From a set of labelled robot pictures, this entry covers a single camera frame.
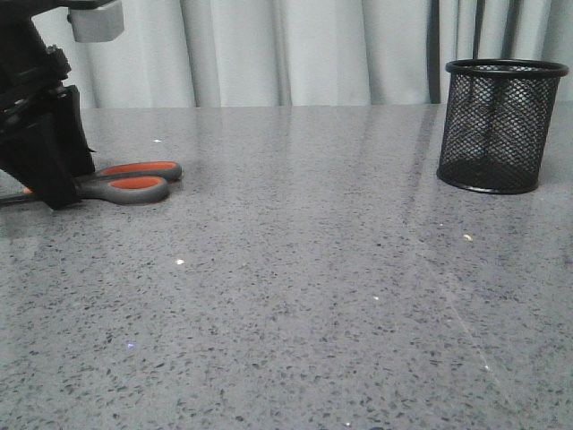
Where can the grey and orange scissors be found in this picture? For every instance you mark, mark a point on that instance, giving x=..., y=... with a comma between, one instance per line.
x=127, y=184

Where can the black mesh pen bucket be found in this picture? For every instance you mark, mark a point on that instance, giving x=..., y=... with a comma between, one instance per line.
x=497, y=120

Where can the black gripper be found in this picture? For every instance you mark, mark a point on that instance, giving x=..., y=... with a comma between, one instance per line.
x=40, y=158

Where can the grey curtain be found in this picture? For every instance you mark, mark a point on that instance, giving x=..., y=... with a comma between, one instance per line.
x=180, y=54

